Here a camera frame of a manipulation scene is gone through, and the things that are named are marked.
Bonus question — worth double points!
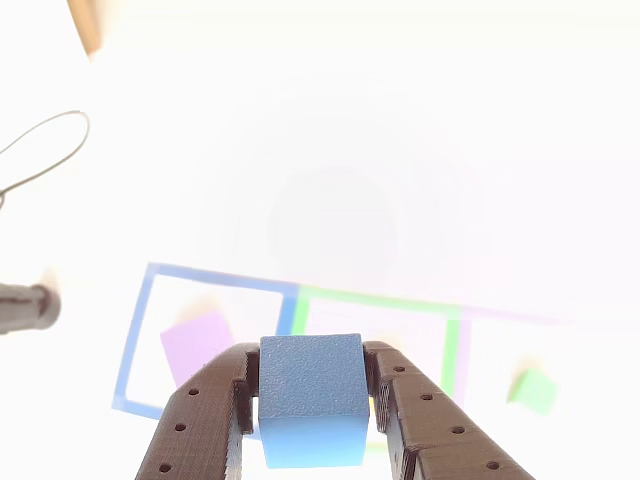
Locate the purple square frame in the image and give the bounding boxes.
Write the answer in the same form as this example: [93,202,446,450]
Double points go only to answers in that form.
[453,304,576,409]

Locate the blue square frame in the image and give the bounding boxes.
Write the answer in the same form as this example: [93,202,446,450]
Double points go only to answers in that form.
[110,262,300,441]

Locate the long black camera cable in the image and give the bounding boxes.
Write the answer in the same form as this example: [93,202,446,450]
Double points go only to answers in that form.
[0,109,92,211]

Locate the small blue cube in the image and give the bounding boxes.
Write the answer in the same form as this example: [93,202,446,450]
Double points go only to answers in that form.
[257,333,371,470]

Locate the tan wooden post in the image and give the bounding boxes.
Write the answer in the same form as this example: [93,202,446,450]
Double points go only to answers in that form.
[65,0,104,57]

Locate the black camera tripod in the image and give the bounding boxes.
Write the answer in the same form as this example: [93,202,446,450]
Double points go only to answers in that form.
[0,282,62,336]

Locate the green square frame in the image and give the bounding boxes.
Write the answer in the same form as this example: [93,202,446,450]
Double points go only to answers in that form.
[291,285,464,454]

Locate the purple block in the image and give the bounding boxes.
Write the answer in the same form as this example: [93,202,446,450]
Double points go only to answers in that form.
[159,309,236,389]

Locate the green cube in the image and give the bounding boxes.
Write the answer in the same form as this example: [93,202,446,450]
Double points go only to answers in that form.
[505,368,559,416]

